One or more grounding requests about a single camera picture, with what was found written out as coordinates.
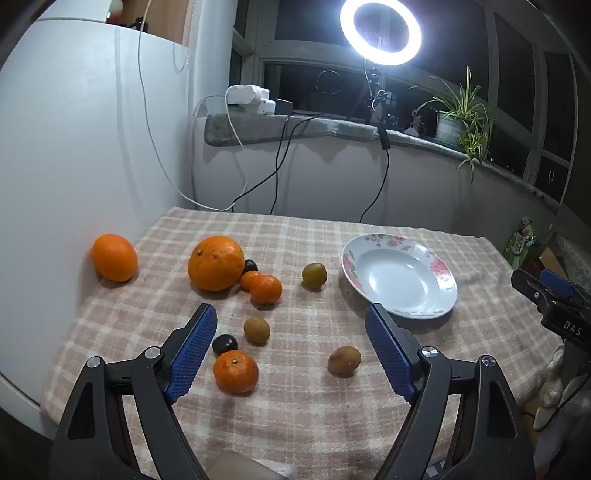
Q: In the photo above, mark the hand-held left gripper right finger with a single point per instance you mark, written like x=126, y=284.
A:
x=388, y=350

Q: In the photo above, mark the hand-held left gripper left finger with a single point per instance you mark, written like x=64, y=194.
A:
x=191, y=355

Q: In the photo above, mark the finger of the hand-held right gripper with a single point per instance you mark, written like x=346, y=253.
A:
x=535, y=290
x=561, y=284

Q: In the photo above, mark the brown kiwi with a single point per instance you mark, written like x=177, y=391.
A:
x=256, y=330
x=344, y=360

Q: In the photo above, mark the mandarin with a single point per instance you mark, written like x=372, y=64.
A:
x=250, y=280
x=236, y=371
x=267, y=290

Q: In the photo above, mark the white floral plate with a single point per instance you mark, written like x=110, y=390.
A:
x=399, y=277

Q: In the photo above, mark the large round orange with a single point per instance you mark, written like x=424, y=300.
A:
x=216, y=263

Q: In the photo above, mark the oval orange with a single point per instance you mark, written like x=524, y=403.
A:
x=114, y=257

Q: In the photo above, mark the person's right hand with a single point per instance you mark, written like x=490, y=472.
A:
x=552, y=385

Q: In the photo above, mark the dark plum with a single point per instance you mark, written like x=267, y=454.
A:
x=251, y=265
x=224, y=344

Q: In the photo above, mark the green packet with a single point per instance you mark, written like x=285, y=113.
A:
x=521, y=242

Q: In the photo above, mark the green-yellow round fruit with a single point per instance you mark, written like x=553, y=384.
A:
x=314, y=276

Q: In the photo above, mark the checked beige tablecloth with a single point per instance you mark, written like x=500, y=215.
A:
x=300, y=415

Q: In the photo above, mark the white plant pot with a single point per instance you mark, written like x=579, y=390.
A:
x=449, y=129

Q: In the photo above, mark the spider plant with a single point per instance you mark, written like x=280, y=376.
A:
x=466, y=110

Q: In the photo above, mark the small dark red plant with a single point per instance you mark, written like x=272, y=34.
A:
x=418, y=121

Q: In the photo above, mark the white refrigerator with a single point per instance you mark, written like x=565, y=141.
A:
x=69, y=161

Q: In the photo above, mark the white power adapter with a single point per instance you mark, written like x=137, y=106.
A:
x=265, y=107
x=242, y=94

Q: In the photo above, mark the black power adapter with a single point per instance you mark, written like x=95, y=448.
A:
x=284, y=105

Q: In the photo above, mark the dark bottle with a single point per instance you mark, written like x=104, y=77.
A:
x=138, y=23

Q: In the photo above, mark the window frame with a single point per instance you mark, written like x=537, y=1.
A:
x=498, y=69

